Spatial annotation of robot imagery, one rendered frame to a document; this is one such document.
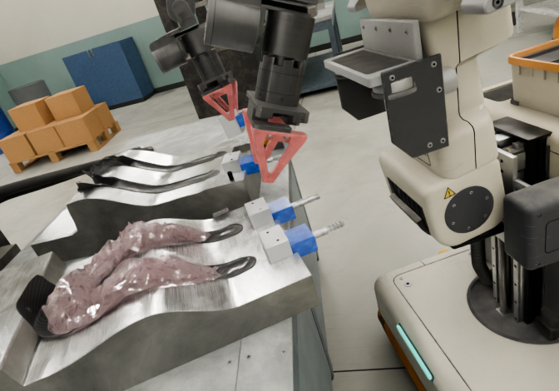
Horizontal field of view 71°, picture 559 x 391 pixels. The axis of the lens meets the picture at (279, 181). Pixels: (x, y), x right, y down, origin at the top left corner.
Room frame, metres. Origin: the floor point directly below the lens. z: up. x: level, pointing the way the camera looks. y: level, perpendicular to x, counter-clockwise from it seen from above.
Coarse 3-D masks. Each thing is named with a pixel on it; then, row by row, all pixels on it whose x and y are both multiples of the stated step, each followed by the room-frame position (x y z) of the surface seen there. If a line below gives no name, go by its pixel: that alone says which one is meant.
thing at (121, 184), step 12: (108, 156) 0.96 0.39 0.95; (120, 156) 0.95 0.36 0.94; (204, 156) 0.92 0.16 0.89; (216, 156) 0.90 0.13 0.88; (96, 168) 0.89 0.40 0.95; (144, 168) 0.91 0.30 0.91; (156, 168) 0.93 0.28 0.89; (168, 168) 0.93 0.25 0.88; (180, 168) 0.92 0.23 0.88; (96, 180) 0.85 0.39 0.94; (108, 180) 0.84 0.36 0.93; (120, 180) 0.84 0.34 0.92; (192, 180) 0.81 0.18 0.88; (204, 180) 0.78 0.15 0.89; (144, 192) 0.80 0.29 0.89; (156, 192) 0.79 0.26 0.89
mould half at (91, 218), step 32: (160, 160) 0.97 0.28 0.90; (192, 160) 0.93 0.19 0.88; (96, 192) 0.78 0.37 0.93; (128, 192) 0.79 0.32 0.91; (192, 192) 0.73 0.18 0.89; (224, 192) 0.72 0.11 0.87; (256, 192) 0.78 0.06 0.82; (64, 224) 0.84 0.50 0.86; (96, 224) 0.76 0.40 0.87; (64, 256) 0.78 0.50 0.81
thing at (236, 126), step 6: (240, 114) 0.87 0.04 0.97; (222, 120) 0.87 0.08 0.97; (234, 120) 0.87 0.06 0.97; (240, 120) 0.87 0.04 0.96; (222, 126) 0.87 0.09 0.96; (228, 126) 0.87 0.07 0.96; (234, 126) 0.87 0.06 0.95; (240, 126) 0.87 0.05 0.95; (228, 132) 0.87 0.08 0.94; (234, 132) 0.87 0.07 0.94; (240, 132) 0.86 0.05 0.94; (228, 138) 0.87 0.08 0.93
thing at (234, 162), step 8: (232, 152) 0.81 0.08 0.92; (240, 152) 0.80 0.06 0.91; (224, 160) 0.78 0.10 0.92; (232, 160) 0.76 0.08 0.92; (240, 160) 0.78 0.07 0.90; (248, 160) 0.77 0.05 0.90; (272, 160) 0.76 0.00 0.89; (224, 168) 0.76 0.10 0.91; (232, 168) 0.76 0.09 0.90; (240, 168) 0.76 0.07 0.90; (248, 168) 0.76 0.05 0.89; (256, 168) 0.75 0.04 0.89
